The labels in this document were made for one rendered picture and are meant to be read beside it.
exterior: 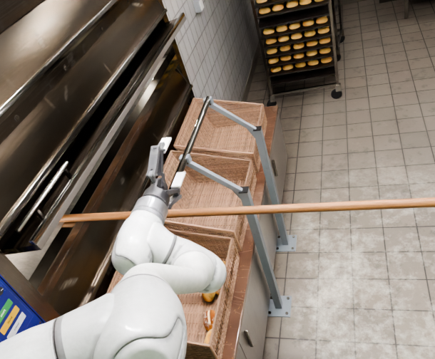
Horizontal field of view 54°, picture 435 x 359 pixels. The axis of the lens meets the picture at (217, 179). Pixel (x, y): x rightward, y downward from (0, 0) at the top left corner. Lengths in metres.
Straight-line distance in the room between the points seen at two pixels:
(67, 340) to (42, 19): 1.48
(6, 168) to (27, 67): 0.37
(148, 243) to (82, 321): 0.54
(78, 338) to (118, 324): 0.05
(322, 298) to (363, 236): 0.53
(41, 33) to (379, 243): 2.20
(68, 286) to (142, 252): 0.80
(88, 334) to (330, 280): 2.30
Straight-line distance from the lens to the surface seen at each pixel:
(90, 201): 1.88
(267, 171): 2.45
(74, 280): 1.81
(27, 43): 1.73
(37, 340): 0.54
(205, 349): 1.79
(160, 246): 1.05
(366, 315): 2.59
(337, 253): 2.84
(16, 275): 1.57
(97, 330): 0.51
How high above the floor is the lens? 2.21
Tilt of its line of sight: 38 degrees down
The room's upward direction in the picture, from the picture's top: 19 degrees counter-clockwise
